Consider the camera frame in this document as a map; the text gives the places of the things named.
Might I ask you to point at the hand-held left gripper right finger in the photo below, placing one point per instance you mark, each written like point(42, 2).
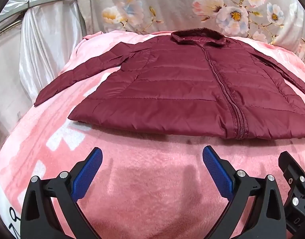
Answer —
point(216, 173)

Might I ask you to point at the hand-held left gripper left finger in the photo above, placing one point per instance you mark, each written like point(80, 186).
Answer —
point(89, 173)

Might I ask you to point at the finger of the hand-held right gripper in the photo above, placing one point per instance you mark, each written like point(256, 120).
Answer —
point(295, 174)

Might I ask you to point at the maroon puffer jacket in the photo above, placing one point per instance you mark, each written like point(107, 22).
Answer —
point(167, 92)

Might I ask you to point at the pink fleece blanket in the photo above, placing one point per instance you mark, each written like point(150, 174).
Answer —
point(147, 179)

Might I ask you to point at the white satin curtain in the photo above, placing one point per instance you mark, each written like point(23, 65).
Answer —
point(42, 42)

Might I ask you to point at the grey metal rail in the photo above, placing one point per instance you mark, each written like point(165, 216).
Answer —
point(50, 1)

